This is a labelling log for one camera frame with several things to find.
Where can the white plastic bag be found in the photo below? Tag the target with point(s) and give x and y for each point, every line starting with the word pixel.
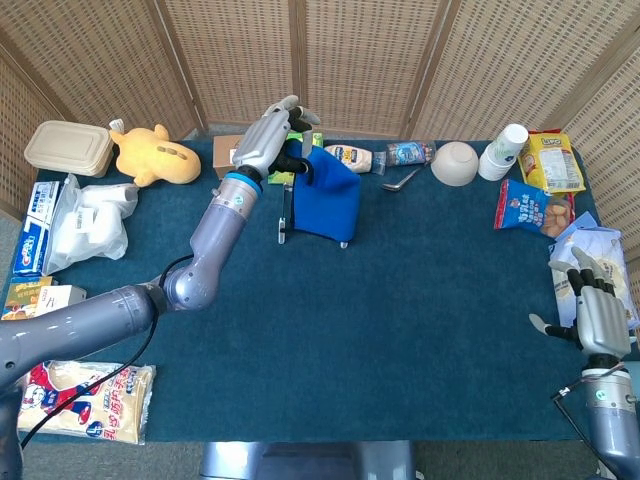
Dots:
pixel 90 225

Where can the yellow snack box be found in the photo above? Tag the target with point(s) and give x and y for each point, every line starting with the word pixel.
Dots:
pixel 20 295

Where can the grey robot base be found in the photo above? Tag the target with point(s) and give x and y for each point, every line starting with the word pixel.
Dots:
pixel 310 462

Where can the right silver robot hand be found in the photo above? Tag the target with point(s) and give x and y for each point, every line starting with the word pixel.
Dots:
pixel 602 320

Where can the yellow plush toy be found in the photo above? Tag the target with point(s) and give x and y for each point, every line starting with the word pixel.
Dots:
pixel 155 160

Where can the dark ladle spoon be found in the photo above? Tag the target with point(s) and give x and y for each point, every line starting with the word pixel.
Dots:
pixel 395 187

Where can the white blue toothpaste box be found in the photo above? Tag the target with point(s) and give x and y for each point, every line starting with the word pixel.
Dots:
pixel 42 202

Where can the stack of paper cups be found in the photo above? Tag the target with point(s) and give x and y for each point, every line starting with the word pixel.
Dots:
pixel 502 155

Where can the brown cardboard box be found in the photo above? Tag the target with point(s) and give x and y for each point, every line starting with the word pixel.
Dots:
pixel 222 155

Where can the mayonnaise squeeze bottle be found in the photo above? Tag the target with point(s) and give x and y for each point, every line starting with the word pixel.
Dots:
pixel 350 157

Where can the large white blue bag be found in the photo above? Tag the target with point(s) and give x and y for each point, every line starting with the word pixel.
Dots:
pixel 607 250

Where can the beige upturned bowl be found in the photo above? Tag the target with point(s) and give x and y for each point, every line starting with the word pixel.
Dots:
pixel 454 162

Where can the green tissue pack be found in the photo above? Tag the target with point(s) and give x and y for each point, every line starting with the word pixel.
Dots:
pixel 280 177

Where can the grey and blue cloth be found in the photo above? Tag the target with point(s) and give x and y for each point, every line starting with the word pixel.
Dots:
pixel 327 205

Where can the yellow Lipo snack bag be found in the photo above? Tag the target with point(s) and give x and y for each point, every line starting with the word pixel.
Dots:
pixel 552 165

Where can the wicker folding screen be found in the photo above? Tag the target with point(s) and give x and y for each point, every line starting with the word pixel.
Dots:
pixel 450 60

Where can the light blue jug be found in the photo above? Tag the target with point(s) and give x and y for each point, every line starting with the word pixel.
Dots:
pixel 636 372

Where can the blue Crest toothpaste box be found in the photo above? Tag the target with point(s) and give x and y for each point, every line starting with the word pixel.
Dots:
pixel 30 252

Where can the blue carpet table cover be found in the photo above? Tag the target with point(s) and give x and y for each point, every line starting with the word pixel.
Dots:
pixel 400 325

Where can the white box black print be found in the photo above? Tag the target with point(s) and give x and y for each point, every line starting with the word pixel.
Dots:
pixel 62 295

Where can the clear plastic water bottle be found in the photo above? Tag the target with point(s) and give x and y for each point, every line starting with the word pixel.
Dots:
pixel 407 154

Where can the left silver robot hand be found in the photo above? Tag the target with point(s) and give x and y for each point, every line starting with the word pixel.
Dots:
pixel 262 140

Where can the blue biscuit snack bag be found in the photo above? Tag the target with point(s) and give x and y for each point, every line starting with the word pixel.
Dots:
pixel 525 210

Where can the beige lidded lunch box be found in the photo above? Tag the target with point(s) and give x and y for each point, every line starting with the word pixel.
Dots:
pixel 67 147

